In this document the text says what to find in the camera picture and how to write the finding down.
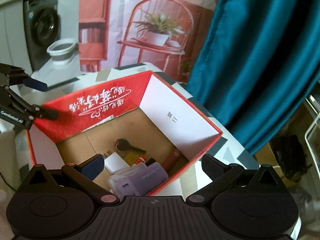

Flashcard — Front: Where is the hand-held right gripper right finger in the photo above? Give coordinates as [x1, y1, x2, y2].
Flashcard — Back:
[185, 154, 284, 203]

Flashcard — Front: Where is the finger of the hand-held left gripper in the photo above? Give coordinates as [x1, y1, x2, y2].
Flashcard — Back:
[0, 64, 48, 92]
[3, 86, 59, 120]

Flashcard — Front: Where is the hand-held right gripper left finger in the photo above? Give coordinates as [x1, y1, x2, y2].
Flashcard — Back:
[25, 154, 120, 203]

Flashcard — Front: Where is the white plug charger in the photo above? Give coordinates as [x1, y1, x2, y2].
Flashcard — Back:
[104, 154, 131, 176]

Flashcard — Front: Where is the clear plastic case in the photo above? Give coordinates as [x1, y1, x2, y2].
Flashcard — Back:
[107, 162, 148, 193]

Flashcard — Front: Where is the black key fob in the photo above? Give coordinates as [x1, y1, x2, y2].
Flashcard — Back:
[115, 138, 148, 156]

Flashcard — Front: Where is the brown lipstick tube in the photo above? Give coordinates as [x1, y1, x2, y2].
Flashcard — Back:
[161, 149, 181, 173]

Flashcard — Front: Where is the purple plastic gadget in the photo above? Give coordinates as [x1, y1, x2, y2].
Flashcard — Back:
[117, 162, 169, 197]

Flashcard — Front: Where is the red cardboard box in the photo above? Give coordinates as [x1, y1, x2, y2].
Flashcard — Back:
[25, 70, 223, 197]

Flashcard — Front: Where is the white plastic bucket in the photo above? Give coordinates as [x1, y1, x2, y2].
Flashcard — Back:
[47, 38, 77, 63]

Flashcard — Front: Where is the white washing machine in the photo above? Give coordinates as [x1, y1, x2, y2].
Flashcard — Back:
[0, 0, 63, 75]

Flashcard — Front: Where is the black bag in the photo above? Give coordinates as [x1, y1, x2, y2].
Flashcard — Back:
[272, 134, 311, 181]

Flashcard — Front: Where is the blue curtain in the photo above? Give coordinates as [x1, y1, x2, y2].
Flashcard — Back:
[186, 0, 320, 155]

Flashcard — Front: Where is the white wire basket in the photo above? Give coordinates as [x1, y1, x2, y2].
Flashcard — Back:
[303, 94, 320, 157]

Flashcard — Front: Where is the printed furniture wall cloth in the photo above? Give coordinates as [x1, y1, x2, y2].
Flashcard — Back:
[79, 0, 223, 83]

